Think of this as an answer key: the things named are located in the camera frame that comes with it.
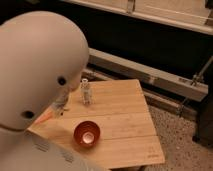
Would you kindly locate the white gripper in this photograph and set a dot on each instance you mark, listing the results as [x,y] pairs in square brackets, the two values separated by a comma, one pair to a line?
[59,104]

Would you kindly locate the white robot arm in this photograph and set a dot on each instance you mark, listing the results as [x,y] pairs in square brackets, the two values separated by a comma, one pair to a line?
[42,56]

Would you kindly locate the clear glass bottle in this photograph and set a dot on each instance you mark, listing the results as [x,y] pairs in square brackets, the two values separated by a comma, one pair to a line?
[86,92]

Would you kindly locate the red copper bowl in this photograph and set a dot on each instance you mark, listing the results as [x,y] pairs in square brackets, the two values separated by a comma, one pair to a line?
[87,134]

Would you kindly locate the metal rail beam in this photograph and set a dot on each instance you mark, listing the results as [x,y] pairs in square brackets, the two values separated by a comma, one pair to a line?
[161,79]

